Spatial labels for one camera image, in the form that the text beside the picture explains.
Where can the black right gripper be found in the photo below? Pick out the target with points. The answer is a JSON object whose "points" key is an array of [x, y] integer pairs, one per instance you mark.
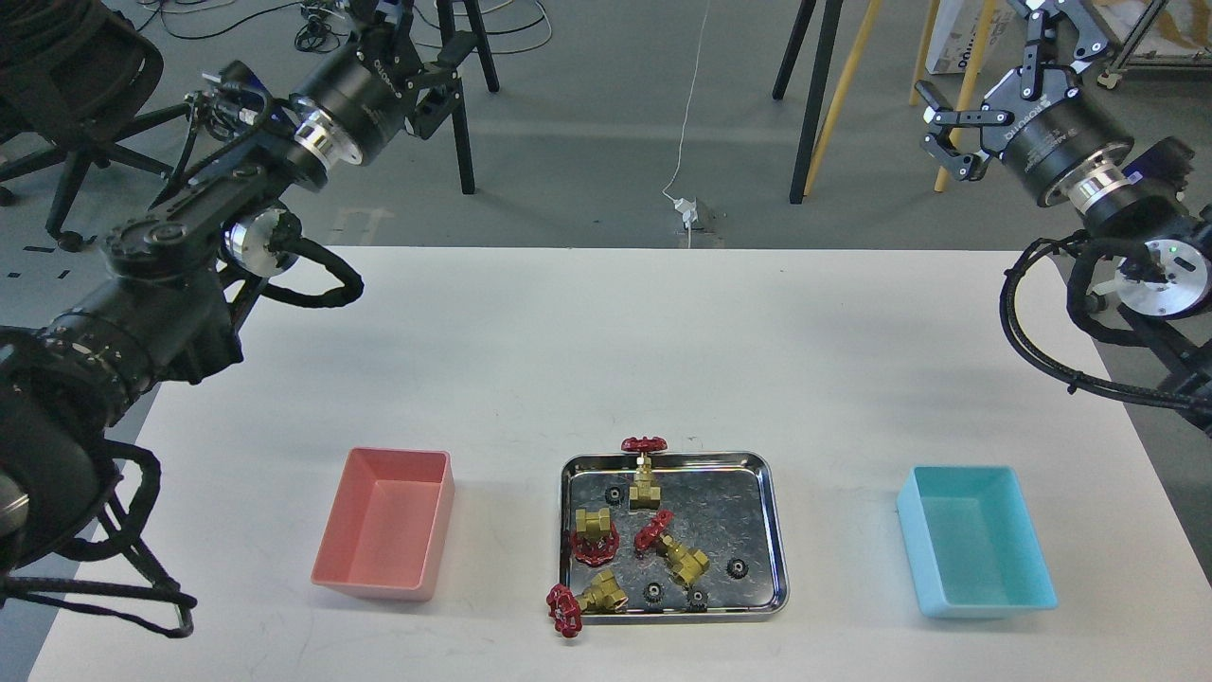
{"points": [[1060, 133]]}

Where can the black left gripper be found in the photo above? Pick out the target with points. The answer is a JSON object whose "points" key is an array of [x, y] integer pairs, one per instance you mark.
{"points": [[356, 100]]}

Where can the brass valve red handle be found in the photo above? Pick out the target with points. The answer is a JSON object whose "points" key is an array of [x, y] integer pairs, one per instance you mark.
{"points": [[594, 539], [644, 492], [603, 595], [686, 564]]}

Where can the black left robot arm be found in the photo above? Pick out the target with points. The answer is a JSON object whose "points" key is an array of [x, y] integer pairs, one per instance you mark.
{"points": [[185, 276]]}

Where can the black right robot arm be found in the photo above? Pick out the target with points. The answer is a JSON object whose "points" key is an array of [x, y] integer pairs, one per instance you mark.
{"points": [[1141, 259]]}

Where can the white cardboard box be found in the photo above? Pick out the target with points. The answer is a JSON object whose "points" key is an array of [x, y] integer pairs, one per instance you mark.
{"points": [[953, 33]]}

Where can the light blue plastic box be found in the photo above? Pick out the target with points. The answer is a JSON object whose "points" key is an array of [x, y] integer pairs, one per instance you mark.
{"points": [[971, 544]]}

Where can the pink plastic box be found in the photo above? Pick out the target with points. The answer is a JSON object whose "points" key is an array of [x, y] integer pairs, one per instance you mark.
{"points": [[387, 525]]}

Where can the black stand legs right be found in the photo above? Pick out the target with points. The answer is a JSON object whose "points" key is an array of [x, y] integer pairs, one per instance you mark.
{"points": [[821, 65]]}

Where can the black office chair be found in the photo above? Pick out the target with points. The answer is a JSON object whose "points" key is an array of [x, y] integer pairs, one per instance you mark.
{"points": [[76, 74]]}

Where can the shiny metal tray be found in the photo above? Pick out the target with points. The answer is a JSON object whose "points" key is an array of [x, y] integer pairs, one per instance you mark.
{"points": [[723, 503]]}

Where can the aluminium frame cart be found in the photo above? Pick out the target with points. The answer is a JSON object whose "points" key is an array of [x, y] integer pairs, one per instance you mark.
{"points": [[1160, 41]]}

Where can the brass valve top red handle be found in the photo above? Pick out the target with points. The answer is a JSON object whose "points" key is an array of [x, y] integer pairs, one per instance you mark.
{"points": [[644, 492]]}

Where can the brass valve bottom red handle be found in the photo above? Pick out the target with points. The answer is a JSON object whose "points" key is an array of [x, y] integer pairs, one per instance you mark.
{"points": [[603, 595]]}

